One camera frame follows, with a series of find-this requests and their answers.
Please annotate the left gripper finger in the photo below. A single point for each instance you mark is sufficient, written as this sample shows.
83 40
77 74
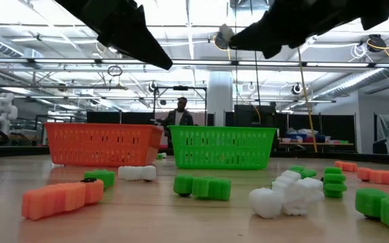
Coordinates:
140 47

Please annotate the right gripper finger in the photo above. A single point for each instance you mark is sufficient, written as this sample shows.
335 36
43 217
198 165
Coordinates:
268 33

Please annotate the green plastic skeleton toy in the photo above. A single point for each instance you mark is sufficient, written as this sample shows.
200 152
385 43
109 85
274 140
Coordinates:
159 156
203 187
304 173
383 209
101 177
334 182

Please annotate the orange plastic skeleton toy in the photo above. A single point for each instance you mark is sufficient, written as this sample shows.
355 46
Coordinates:
382 177
59 199
346 166

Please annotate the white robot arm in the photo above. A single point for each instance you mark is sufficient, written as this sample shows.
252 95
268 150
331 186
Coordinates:
3 109

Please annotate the person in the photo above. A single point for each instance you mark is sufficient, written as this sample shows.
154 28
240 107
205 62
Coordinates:
179 118

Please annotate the orange plastic basket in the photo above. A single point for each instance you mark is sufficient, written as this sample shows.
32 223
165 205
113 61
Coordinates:
103 145

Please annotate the blue storage bin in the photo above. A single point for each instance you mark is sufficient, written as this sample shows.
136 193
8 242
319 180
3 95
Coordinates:
302 136

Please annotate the black partition panels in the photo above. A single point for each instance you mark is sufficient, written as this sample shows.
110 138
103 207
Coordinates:
336 130

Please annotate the wooden side table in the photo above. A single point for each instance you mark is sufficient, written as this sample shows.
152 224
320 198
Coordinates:
316 144

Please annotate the green plastic basket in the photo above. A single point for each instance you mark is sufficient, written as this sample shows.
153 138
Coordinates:
221 148

